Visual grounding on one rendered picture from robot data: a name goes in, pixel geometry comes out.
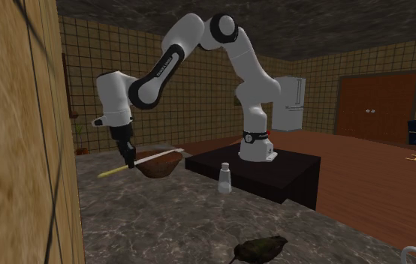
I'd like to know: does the potted plant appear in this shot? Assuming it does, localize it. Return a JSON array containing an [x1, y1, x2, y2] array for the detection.
[[74, 121, 90, 157]]

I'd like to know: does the brown bowl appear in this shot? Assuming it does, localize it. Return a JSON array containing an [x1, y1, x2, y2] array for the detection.
[[134, 149, 184, 180]]

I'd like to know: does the wooden cabinet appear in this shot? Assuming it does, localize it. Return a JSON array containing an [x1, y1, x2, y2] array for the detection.
[[0, 0, 86, 264]]

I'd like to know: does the clear salt shaker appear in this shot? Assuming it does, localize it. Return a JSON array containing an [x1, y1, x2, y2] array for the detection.
[[217, 162, 233, 194]]

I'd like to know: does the black robot stand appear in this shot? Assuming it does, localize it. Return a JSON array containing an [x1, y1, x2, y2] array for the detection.
[[185, 142, 322, 212]]

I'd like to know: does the white refrigerator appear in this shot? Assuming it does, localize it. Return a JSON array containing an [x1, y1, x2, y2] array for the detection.
[[270, 75, 307, 133]]

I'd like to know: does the dark green lumpy object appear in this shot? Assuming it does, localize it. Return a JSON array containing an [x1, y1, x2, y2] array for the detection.
[[228, 235, 289, 264]]

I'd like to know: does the brown double door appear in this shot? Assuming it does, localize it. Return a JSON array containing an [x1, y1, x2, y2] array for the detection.
[[333, 70, 416, 146]]

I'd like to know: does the yellow handled knife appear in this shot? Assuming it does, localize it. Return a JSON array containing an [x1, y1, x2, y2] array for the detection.
[[97, 147, 185, 179]]

